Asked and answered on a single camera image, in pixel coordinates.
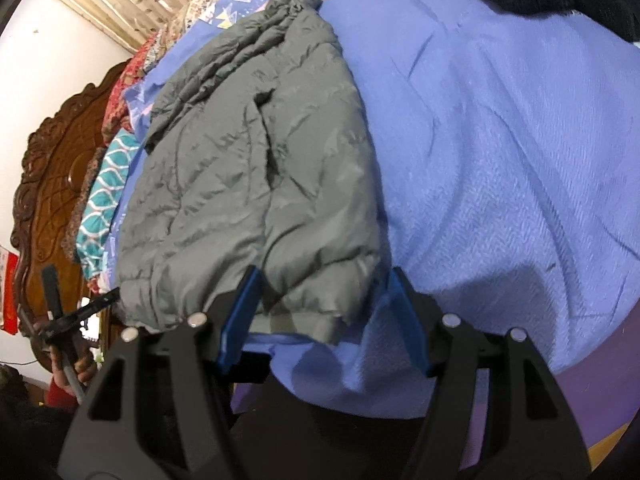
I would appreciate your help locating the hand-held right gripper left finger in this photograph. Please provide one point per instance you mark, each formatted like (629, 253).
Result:
(240, 320)

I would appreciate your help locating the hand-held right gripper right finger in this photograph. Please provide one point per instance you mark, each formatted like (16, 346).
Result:
(410, 320)

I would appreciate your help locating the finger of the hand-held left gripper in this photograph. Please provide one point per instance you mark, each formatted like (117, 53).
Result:
(85, 312)

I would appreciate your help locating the grey puffer jacket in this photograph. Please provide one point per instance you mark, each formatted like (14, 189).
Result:
(225, 185)

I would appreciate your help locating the person's left hand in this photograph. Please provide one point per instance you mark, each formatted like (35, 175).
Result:
(82, 365)

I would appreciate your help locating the teal wave-patterned cloth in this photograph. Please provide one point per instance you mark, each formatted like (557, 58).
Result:
(107, 190)

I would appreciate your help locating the carved wooden headboard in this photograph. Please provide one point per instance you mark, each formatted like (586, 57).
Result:
(55, 170)

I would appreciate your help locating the dark cloth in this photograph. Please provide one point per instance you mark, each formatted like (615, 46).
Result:
(30, 430)

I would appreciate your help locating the blue printed blanket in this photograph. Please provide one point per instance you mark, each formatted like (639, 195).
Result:
(500, 160)

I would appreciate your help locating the red floral patchwork quilt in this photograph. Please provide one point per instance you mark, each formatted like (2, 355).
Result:
(125, 95)

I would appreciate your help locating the red wall poster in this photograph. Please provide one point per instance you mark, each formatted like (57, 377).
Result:
(9, 290)

